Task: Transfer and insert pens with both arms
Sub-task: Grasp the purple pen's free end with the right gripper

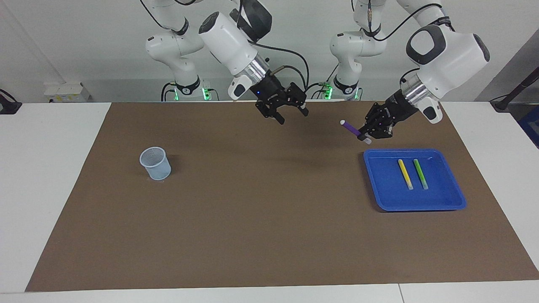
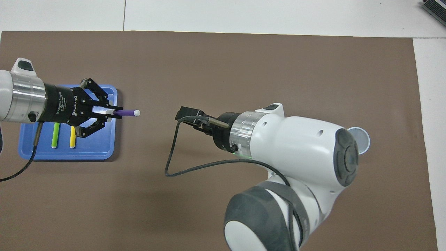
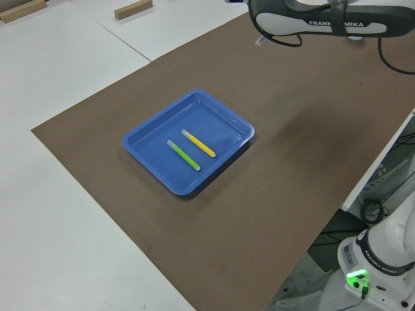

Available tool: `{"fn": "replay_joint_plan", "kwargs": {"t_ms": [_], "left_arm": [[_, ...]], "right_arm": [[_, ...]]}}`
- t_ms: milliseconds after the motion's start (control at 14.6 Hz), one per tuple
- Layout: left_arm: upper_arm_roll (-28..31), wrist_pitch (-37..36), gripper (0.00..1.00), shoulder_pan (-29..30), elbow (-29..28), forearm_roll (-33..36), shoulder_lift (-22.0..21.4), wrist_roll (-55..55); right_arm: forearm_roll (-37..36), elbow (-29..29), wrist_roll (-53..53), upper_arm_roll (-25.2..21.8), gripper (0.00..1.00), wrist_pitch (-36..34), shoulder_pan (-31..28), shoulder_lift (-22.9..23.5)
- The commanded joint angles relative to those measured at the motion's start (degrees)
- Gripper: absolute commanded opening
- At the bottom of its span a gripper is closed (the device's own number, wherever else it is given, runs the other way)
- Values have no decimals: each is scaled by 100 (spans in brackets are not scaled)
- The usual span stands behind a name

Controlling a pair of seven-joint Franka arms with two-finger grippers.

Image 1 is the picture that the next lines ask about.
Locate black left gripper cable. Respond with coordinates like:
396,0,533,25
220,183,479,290
368,0,454,43

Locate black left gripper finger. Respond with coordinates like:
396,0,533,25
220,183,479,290
364,104,386,127
370,124,395,139

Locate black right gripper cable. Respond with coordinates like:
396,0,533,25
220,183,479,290
252,40,310,91

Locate brown table mat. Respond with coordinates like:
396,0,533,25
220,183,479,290
25,100,539,292

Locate black clamp mount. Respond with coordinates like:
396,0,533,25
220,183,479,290
0,89,23,115

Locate yellow marker pen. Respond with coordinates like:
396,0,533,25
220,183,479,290
397,158,414,191

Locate translucent plastic cup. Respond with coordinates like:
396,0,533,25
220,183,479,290
139,146,172,181

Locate black base cable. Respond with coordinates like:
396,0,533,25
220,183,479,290
299,62,338,101
161,82,178,102

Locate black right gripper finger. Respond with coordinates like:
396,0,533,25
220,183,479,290
288,82,310,117
257,105,286,125

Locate purple marker pen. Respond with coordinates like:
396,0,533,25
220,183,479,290
340,120,373,146

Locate white power strip box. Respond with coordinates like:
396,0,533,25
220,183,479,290
43,82,91,103

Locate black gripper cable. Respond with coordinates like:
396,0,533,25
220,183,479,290
368,0,454,43
252,40,310,91

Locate green marker pen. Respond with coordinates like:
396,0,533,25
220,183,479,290
413,158,430,191

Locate blue plastic tray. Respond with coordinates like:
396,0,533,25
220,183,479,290
363,148,467,212

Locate blue crate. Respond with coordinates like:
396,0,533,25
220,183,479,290
518,105,539,149

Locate black stand leg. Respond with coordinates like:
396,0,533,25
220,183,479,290
490,66,539,112

